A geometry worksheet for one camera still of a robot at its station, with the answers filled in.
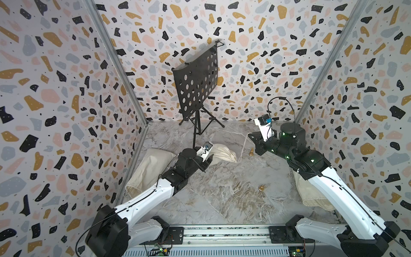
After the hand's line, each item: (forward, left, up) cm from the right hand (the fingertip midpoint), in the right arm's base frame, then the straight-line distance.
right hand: (250, 134), depth 66 cm
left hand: (+2, +18, -15) cm, 24 cm away
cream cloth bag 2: (0, +51, -26) cm, 57 cm away
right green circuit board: (-35, -22, -39) cm, 57 cm away
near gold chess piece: (-8, -10, -36) cm, 38 cm away
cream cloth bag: (+4, +11, -19) cm, 22 cm away
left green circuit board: (-37, +39, -37) cm, 65 cm away
